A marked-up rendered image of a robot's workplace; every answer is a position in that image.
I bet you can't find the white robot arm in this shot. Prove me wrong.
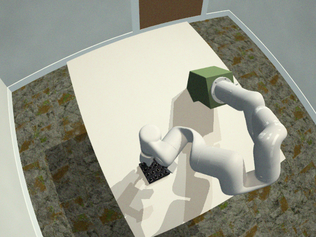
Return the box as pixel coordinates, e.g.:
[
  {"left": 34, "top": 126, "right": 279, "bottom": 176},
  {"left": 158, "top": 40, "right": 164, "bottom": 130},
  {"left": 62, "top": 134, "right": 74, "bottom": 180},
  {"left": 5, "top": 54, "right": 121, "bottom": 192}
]
[{"left": 139, "top": 77, "right": 287, "bottom": 196}]

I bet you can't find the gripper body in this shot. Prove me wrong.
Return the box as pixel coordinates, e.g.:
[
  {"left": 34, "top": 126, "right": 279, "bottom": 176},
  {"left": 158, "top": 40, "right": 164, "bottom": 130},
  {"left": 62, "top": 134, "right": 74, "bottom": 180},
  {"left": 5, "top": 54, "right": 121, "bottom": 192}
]
[{"left": 140, "top": 151, "right": 154, "bottom": 166}]

